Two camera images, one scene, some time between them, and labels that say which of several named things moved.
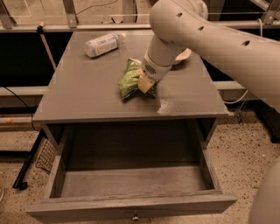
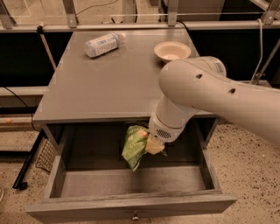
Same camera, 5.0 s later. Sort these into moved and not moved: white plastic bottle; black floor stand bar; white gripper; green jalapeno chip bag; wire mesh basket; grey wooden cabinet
Moved: white gripper; green jalapeno chip bag
Not moved: black floor stand bar; wire mesh basket; grey wooden cabinet; white plastic bottle
